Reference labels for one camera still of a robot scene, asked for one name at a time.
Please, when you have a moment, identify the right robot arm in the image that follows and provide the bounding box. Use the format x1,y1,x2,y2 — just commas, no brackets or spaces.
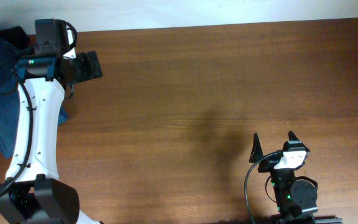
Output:
244,131,343,224

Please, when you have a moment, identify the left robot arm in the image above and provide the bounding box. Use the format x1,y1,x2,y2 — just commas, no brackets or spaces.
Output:
0,19,103,223

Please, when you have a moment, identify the black folded garment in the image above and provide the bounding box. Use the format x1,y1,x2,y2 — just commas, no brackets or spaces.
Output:
0,26,30,50

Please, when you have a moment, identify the right black cable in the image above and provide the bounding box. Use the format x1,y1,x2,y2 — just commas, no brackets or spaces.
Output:
244,151,284,224

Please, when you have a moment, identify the black cable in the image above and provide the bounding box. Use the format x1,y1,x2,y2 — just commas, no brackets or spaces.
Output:
0,20,79,224
244,151,284,224

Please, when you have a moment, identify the left black cable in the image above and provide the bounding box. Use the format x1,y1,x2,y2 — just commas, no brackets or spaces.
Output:
0,20,79,224

